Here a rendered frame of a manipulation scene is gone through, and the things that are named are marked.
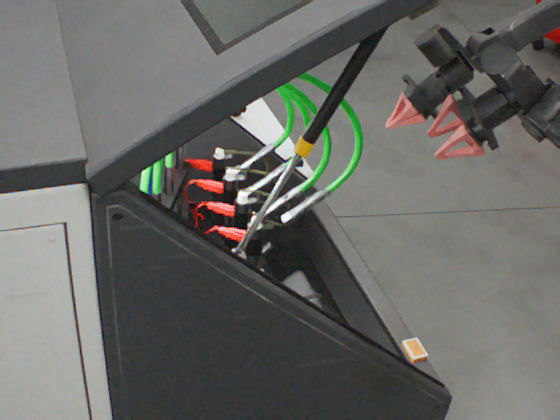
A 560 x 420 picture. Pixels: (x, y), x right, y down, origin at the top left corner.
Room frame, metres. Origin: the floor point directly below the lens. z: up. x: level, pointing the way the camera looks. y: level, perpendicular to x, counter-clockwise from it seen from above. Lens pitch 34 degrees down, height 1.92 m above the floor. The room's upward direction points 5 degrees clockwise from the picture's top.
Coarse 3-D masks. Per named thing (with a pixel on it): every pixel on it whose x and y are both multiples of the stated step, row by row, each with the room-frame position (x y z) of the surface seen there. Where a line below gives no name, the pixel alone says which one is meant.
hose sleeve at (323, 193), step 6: (324, 186) 1.18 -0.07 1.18; (318, 192) 1.17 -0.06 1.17; (324, 192) 1.17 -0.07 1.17; (330, 192) 1.17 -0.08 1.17; (312, 198) 1.16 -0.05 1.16; (318, 198) 1.16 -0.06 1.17; (324, 198) 1.17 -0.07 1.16; (300, 204) 1.16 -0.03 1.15; (306, 204) 1.16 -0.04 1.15; (312, 204) 1.16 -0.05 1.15; (294, 210) 1.15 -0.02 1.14; (300, 210) 1.15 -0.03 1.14; (306, 210) 1.15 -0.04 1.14; (294, 216) 1.15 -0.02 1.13
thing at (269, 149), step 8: (280, 88) 1.39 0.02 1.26; (288, 96) 1.40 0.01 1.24; (288, 104) 1.40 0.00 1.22; (288, 112) 1.40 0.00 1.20; (288, 120) 1.40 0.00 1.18; (288, 128) 1.40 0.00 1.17; (280, 136) 1.40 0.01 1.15; (272, 144) 1.39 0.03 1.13; (280, 144) 1.39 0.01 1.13; (176, 152) 1.32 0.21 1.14; (184, 152) 1.32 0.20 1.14; (264, 152) 1.38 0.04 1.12; (272, 152) 1.39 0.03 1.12; (176, 160) 1.32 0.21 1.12; (184, 160) 1.32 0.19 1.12; (248, 160) 1.37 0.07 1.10; (256, 160) 1.37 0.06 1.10; (176, 168) 1.32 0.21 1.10; (248, 168) 1.37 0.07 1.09
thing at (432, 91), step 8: (408, 80) 1.35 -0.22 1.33; (424, 80) 1.36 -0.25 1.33; (432, 80) 1.35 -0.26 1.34; (440, 80) 1.34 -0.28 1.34; (408, 88) 1.33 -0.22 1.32; (416, 88) 1.34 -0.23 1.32; (424, 88) 1.34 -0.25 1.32; (432, 88) 1.33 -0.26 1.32; (440, 88) 1.33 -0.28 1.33; (448, 88) 1.34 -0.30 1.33; (424, 96) 1.33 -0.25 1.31; (432, 96) 1.33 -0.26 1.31; (440, 96) 1.33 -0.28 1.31; (432, 104) 1.33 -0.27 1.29; (432, 112) 1.33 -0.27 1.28
